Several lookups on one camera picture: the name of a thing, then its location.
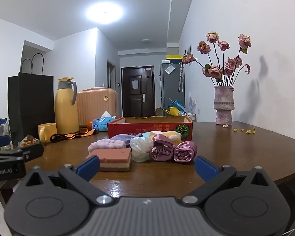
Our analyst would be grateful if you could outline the interior door frame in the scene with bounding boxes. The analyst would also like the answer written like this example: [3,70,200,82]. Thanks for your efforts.
[107,59,117,92]

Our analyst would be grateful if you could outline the blue bag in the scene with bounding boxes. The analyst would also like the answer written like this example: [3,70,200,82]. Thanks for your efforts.
[168,100,186,112]

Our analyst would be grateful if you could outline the purple satin scrunchie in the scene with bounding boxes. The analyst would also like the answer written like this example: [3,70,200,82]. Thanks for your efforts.
[149,134,175,162]
[173,141,198,163]

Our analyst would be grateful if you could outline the red cardboard box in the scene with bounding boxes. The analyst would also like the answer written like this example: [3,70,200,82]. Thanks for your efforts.
[107,115,193,140]

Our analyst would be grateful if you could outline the yellow mug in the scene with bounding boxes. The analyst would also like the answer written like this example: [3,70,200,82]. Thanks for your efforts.
[38,123,57,143]

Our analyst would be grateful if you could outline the clear plastic container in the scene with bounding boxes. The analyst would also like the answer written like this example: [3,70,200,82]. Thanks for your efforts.
[0,118,11,151]

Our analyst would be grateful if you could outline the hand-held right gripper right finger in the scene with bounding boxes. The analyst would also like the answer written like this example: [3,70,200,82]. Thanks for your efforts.
[179,156,276,206]

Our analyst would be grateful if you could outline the round ceiling lamp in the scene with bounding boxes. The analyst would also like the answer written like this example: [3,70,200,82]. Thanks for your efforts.
[86,2,124,25]

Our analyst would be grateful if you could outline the white umbrella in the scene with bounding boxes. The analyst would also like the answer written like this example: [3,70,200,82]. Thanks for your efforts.
[178,63,185,93]

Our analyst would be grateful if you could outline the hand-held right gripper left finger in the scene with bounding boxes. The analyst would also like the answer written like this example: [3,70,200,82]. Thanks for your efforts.
[20,155,115,206]

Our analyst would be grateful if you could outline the wire storage rack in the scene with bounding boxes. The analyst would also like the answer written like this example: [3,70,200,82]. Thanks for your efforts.
[179,111,196,123]

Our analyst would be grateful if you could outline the pink ribbed suitcase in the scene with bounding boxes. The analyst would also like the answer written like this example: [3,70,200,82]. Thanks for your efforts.
[77,87,119,126]

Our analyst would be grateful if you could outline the clear plastic cup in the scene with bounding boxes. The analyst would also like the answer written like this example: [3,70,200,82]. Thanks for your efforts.
[130,137,154,163]

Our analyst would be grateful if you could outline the bunch of dried pink roses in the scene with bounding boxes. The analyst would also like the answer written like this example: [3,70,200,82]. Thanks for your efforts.
[181,31,252,87]

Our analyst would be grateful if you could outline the yellow bag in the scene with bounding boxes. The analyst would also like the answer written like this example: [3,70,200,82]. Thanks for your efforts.
[162,106,180,116]

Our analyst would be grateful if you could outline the scattered yellow crumbs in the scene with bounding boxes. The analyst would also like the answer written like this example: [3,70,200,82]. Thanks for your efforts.
[233,127,256,135]

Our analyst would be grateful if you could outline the pink layered sponge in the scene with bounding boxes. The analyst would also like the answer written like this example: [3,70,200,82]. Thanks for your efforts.
[86,148,133,172]

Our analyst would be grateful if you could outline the dark wooden door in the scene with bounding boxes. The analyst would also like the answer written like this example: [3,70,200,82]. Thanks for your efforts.
[121,66,156,117]

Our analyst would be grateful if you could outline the blue tissue pack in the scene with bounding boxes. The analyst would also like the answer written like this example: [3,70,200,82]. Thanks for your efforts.
[92,111,117,131]

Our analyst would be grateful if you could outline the purple hanger rack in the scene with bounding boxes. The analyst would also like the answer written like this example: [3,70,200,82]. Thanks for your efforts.
[189,92,197,112]

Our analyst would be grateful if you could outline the orange handled tool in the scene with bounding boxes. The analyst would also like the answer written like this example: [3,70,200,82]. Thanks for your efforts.
[50,127,99,143]

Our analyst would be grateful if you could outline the black paper bag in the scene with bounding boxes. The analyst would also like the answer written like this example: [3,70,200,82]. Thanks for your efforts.
[7,53,55,146]

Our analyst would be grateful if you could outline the purple fuzzy towel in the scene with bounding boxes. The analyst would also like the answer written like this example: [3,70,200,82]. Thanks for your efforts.
[109,133,143,144]

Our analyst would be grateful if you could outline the clear snack packet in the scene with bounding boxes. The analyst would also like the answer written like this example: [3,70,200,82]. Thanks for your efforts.
[18,134,40,148]

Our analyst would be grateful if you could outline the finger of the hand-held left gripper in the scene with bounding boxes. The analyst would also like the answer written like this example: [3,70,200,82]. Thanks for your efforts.
[0,135,11,150]
[0,143,44,163]

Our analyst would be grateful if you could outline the pink ceramic vase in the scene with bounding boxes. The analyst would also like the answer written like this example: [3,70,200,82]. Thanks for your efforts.
[213,86,235,125]

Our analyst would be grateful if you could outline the cream fluffy scrunchie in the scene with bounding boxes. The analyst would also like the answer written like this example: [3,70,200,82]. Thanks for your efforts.
[162,131,182,145]

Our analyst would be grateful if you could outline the grey refrigerator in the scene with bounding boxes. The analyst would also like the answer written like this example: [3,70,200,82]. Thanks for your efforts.
[160,63,186,116]

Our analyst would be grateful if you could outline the yellow thermos jug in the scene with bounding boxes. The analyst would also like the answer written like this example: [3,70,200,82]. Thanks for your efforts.
[54,77,80,134]

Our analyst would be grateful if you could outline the pale lilac fuzzy headband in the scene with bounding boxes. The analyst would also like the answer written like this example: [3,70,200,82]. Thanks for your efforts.
[88,139,127,153]

